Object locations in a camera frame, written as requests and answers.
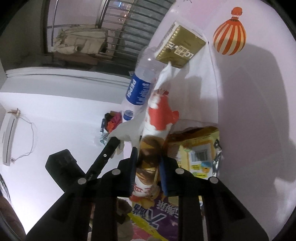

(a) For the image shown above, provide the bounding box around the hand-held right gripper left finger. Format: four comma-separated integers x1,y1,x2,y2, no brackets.
25,147,139,241

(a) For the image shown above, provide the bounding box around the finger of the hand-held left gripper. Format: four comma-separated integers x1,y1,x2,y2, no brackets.
85,137,121,180

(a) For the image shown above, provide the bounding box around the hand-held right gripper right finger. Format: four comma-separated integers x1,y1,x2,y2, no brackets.
159,157,270,241

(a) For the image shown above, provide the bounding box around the white paper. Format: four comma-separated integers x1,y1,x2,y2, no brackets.
108,113,148,154

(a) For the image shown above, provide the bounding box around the red white snack wrapper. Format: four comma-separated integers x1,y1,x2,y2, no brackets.
129,89,180,202

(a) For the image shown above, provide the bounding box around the clear bottle with blue label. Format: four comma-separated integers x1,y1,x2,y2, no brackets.
122,45,160,122

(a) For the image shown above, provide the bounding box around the gold cardboard box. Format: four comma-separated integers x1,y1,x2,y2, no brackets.
154,21,207,69

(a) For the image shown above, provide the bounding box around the pile of colourful clothes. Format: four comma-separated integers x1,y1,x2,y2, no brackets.
100,111,123,144

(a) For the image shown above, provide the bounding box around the purple snack packet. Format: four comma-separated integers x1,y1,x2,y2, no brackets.
128,197,204,241

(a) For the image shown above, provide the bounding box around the yellow snack packet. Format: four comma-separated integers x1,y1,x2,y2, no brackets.
166,126,224,181

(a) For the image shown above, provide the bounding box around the white air conditioner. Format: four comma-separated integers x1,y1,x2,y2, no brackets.
0,115,19,166

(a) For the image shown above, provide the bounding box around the white crumpled tissue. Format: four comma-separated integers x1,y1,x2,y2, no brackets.
153,61,180,93

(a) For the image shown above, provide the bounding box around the beige jacket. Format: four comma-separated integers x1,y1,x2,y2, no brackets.
54,28,108,55

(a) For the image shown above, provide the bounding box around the metal window grille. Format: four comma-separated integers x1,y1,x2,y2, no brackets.
46,0,176,77

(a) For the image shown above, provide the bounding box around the thin hanging cable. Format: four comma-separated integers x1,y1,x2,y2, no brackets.
8,108,38,163

